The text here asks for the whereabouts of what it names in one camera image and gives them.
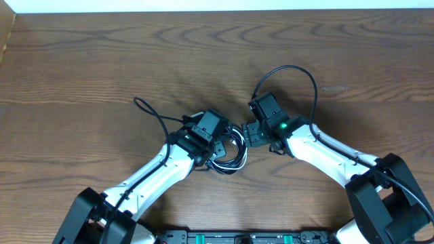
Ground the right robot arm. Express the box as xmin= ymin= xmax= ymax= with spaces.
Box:
xmin=243 ymin=93 xmax=433 ymax=243

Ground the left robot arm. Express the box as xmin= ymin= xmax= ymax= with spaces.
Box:
xmin=54 ymin=109 xmax=233 ymax=243

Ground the black USB cable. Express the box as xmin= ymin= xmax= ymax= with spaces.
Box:
xmin=205 ymin=123 xmax=248 ymax=176

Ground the white USB cable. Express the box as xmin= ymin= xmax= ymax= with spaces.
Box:
xmin=210 ymin=129 xmax=248 ymax=171

